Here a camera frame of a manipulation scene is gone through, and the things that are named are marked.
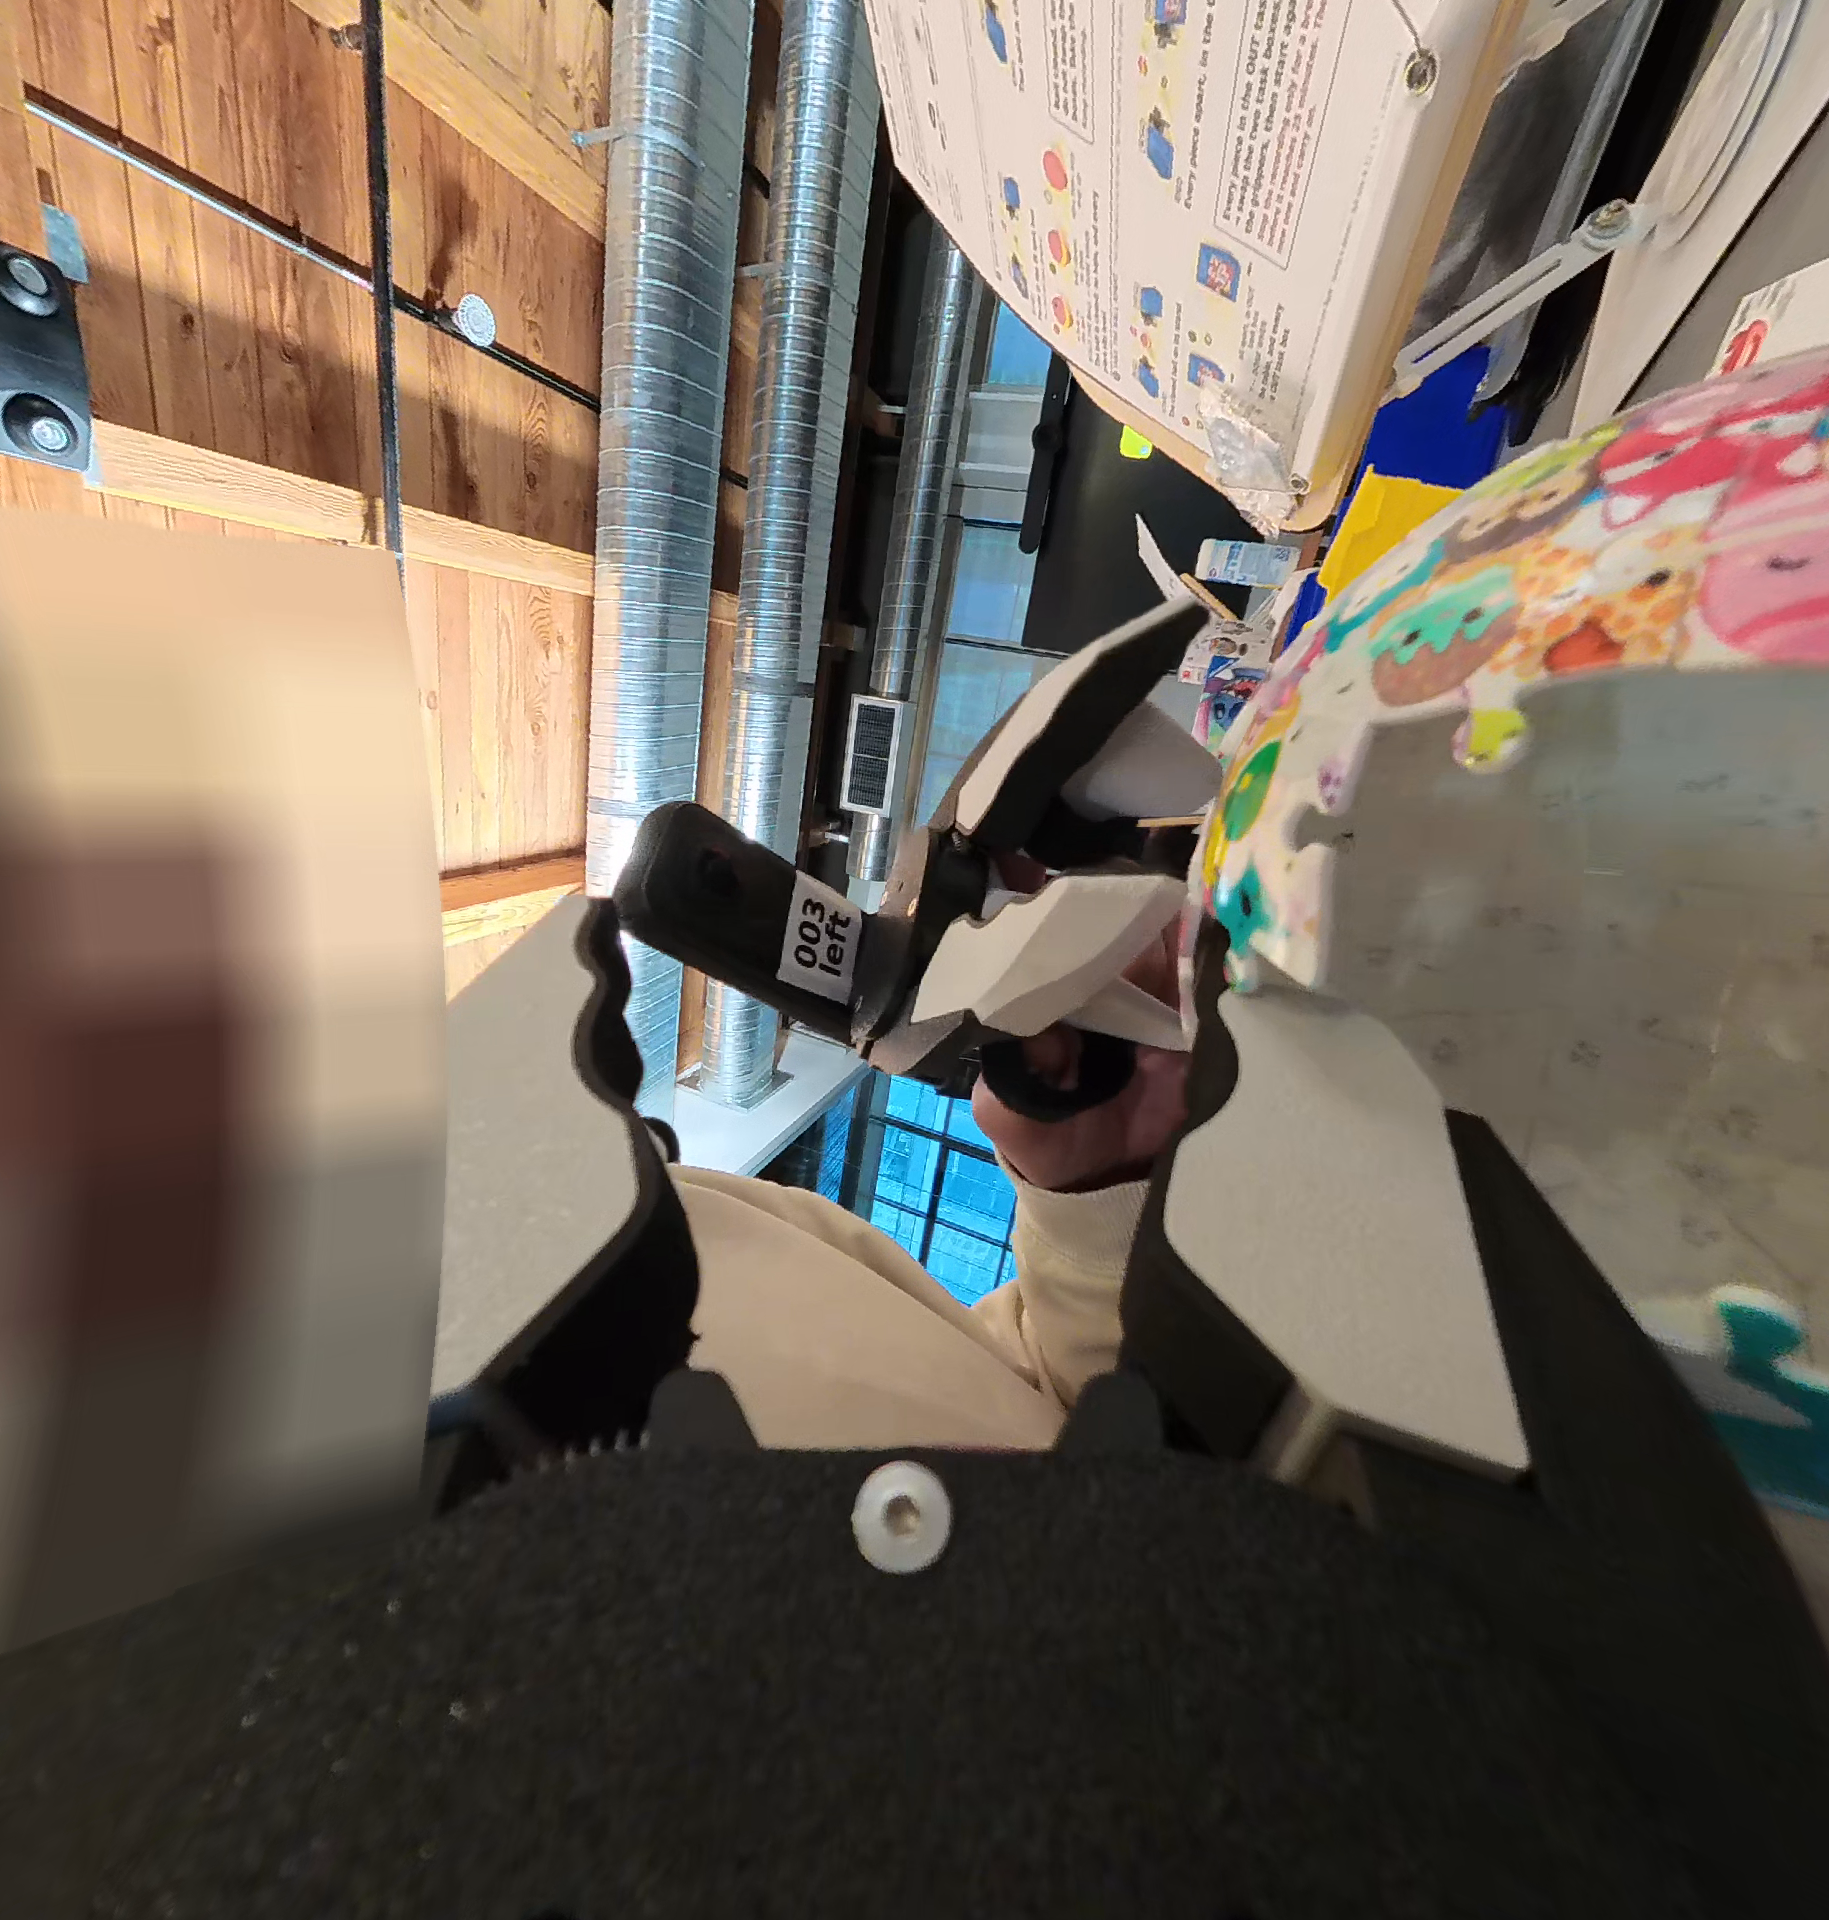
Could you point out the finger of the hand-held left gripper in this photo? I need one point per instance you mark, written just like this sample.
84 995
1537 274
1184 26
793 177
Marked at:
1064 707
1034 959

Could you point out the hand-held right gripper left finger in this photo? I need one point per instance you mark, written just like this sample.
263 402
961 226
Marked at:
524 1168

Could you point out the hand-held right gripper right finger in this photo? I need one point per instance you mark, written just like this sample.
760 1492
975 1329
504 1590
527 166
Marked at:
1334 1245

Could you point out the colourful puzzle ball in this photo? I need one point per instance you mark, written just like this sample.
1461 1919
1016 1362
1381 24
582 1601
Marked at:
1603 898

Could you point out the person's left forearm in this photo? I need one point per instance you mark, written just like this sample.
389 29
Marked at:
853 1321

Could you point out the person's left hand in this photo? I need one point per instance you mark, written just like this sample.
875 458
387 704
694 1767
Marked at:
1078 1153

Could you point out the black panel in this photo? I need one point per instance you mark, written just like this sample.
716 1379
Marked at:
1108 525

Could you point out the small white carton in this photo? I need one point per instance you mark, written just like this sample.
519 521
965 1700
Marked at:
1250 560

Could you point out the glass window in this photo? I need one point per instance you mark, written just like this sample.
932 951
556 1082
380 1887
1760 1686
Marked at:
928 1186

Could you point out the yellow plastic bin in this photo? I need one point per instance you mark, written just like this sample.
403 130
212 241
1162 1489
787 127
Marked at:
1377 525

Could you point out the stacked blue plastic bins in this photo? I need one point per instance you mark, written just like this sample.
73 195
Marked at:
1429 437

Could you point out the white board stand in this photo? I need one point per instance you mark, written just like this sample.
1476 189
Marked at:
1530 284

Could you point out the black ceiling pipe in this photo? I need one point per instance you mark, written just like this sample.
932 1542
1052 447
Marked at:
384 301

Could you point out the metal ceiling conduit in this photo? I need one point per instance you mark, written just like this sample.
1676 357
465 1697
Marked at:
254 225

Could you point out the paper with red print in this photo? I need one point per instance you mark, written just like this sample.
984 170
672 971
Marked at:
1798 323

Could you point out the white round disc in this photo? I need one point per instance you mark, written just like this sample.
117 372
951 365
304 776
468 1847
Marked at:
1738 119

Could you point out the thin silver ventilation duct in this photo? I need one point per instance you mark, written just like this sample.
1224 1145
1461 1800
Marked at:
921 525

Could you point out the black ceiling bracket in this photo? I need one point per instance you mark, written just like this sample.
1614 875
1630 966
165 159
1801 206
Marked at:
23 360

